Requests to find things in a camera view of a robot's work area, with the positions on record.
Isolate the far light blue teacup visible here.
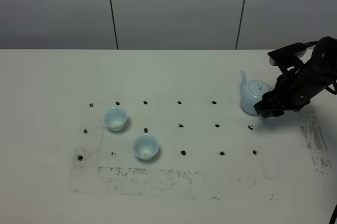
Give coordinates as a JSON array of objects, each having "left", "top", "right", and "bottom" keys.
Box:
[{"left": 103, "top": 107, "right": 128, "bottom": 132}]

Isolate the near light blue teacup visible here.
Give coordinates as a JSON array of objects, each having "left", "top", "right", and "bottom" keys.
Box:
[{"left": 133, "top": 135, "right": 160, "bottom": 161}]

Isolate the light blue teacup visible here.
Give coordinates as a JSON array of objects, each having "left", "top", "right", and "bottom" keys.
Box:
[
  {"left": 133, "top": 135, "right": 160, "bottom": 161},
  {"left": 103, "top": 107, "right": 128, "bottom": 132}
]

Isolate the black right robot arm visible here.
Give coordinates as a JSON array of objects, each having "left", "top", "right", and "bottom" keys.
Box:
[{"left": 254, "top": 36, "right": 336, "bottom": 118}]

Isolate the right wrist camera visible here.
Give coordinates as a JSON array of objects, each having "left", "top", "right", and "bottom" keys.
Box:
[{"left": 268, "top": 42, "right": 315, "bottom": 74}]

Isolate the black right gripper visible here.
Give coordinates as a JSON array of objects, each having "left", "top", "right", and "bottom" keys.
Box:
[{"left": 254, "top": 68, "right": 316, "bottom": 118}]

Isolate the light blue porcelain teapot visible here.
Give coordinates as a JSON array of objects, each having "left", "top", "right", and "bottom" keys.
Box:
[{"left": 240, "top": 70, "right": 272, "bottom": 115}]

